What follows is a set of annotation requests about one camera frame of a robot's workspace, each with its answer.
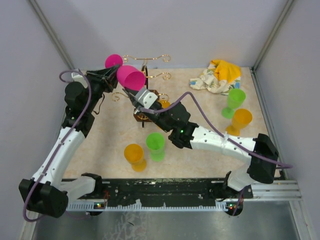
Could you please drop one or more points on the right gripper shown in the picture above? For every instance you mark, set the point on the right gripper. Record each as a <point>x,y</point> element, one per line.
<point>132,98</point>

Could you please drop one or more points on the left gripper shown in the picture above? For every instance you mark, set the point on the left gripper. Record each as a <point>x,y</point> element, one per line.
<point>104,77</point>

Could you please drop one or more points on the pink wine glass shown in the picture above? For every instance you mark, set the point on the pink wine glass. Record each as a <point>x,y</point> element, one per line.
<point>128,76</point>

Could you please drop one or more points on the green wine glass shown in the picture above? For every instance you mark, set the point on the green wine glass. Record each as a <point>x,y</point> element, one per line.
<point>235,99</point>
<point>155,143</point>

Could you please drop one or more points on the orange wine glass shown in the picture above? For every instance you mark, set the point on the orange wine glass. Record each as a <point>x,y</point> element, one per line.
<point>134,154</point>
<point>240,120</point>
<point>164,103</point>

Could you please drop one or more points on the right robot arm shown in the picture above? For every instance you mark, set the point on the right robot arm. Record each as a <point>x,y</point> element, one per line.
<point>259,155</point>

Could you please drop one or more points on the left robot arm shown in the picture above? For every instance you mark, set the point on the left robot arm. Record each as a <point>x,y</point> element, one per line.
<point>43,193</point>

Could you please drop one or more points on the gold wine glass rack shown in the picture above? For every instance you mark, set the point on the gold wine glass rack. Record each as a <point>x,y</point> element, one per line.
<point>139,116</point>

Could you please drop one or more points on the orange wine glass by rack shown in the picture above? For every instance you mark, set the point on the orange wine glass by rack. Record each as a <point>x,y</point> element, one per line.
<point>164,103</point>

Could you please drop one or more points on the green wine glass front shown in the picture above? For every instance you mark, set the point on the green wine glass front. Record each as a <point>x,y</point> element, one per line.
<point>155,143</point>

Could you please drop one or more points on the orange wine glass front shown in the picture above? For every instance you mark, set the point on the orange wine glass front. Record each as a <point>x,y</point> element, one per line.
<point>134,154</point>

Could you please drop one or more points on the yellow patterned cloth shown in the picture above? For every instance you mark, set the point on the yellow patterned cloth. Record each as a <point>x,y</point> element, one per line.
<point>220,77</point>

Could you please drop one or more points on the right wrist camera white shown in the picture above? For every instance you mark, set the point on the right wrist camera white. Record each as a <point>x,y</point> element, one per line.
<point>146,98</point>

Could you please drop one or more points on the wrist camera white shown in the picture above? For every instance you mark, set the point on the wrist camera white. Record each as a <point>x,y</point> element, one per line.
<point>79,78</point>
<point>146,98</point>

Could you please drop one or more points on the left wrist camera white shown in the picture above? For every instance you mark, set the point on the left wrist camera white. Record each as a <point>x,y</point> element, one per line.
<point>79,78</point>

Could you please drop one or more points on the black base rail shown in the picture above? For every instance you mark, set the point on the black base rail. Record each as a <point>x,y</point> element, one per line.
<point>161,195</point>

